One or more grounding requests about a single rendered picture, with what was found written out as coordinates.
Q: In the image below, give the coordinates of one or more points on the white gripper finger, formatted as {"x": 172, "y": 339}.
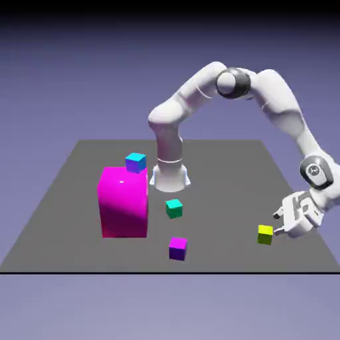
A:
{"x": 280, "y": 230}
{"x": 278, "y": 213}

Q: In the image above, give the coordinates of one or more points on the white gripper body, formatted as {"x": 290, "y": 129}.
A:
{"x": 294, "y": 225}

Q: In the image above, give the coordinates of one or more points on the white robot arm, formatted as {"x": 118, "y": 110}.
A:
{"x": 170, "y": 148}

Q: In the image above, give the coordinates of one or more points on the small yellow cube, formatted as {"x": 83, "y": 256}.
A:
{"x": 265, "y": 233}

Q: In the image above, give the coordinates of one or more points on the small green cube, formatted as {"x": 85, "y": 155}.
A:
{"x": 174, "y": 208}

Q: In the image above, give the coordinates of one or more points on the small purple cube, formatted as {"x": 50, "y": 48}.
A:
{"x": 177, "y": 248}

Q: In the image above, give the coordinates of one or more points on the small blue cube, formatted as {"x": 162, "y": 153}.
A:
{"x": 135, "y": 162}

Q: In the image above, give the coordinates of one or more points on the large magenta box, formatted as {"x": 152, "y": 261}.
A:
{"x": 122, "y": 202}

